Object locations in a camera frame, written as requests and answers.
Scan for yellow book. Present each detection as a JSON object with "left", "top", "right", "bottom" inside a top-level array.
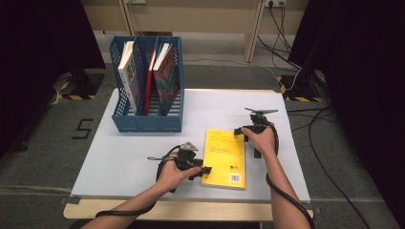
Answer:
[{"left": 200, "top": 128, "right": 246, "bottom": 191}]

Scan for white picture-grid book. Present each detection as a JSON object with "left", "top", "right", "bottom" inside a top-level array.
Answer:
[{"left": 117, "top": 40, "right": 141, "bottom": 115}]

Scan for white floor cable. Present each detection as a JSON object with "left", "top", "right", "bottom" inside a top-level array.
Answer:
[{"left": 182, "top": 56, "right": 302, "bottom": 92}]

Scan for teal illustrated book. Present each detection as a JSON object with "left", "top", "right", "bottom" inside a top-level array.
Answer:
[{"left": 152, "top": 42, "right": 181, "bottom": 117}]

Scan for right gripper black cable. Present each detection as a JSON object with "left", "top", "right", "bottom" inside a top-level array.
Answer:
[{"left": 266, "top": 122, "right": 316, "bottom": 229}]

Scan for person's left hand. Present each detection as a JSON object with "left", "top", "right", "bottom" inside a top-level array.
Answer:
[{"left": 156, "top": 152, "right": 203, "bottom": 194}]

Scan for wooden table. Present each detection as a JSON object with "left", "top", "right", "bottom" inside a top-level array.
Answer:
[{"left": 62, "top": 88, "right": 314, "bottom": 222}]

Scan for long black floor cable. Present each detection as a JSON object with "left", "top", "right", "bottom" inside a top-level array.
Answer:
[{"left": 286, "top": 106, "right": 372, "bottom": 229}]

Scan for beige wooden desk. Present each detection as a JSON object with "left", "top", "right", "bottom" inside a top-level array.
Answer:
[{"left": 80, "top": 0, "right": 309, "bottom": 64}]

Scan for black curtain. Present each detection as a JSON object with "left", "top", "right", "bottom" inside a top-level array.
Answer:
[
  {"left": 0, "top": 0, "right": 107, "bottom": 158},
  {"left": 288, "top": 0, "right": 405, "bottom": 228}
]

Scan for white table board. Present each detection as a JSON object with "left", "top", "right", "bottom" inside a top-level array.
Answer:
[{"left": 70, "top": 89, "right": 311, "bottom": 203}]

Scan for blue file rack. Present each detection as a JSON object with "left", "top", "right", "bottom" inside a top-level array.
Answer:
[{"left": 109, "top": 35, "right": 185, "bottom": 134}]

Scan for person's right hand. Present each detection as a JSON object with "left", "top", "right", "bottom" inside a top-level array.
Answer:
[{"left": 241, "top": 123, "right": 278, "bottom": 159}]

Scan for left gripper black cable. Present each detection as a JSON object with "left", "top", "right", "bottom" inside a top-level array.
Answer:
[{"left": 95, "top": 144, "right": 182, "bottom": 219}]

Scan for black stand base striped tape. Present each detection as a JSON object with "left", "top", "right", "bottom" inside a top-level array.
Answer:
[
  {"left": 52, "top": 71, "right": 106, "bottom": 101},
  {"left": 276, "top": 71, "right": 329, "bottom": 103}
]

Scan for black plugged cables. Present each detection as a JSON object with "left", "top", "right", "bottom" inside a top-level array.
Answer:
[{"left": 257, "top": 1, "right": 302, "bottom": 71}]

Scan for red book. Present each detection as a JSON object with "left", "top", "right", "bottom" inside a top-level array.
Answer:
[{"left": 143, "top": 47, "right": 158, "bottom": 116}]

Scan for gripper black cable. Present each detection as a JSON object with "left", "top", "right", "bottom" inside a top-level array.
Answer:
[
  {"left": 266, "top": 122, "right": 316, "bottom": 229},
  {"left": 95, "top": 144, "right": 182, "bottom": 219}
]

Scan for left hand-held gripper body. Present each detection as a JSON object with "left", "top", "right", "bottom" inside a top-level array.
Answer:
[{"left": 175, "top": 141, "right": 199, "bottom": 171}]

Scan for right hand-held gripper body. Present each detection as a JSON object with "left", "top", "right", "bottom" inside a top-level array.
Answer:
[{"left": 244, "top": 107, "right": 279, "bottom": 133}]

